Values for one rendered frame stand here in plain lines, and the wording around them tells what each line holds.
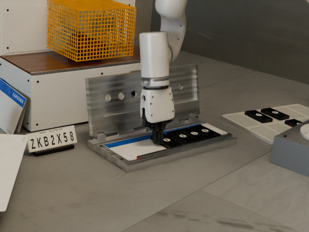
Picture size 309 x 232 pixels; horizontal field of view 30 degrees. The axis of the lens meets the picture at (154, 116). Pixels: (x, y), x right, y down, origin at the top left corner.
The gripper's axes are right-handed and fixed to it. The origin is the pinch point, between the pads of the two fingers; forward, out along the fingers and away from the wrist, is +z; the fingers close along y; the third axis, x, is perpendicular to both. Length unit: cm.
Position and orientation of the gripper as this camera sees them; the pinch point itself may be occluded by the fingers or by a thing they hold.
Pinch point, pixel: (157, 136)
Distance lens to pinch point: 174.8
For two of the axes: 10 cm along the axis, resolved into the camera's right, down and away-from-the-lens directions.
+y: 7.8, -1.5, 6.1
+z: 0.4, 9.8, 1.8
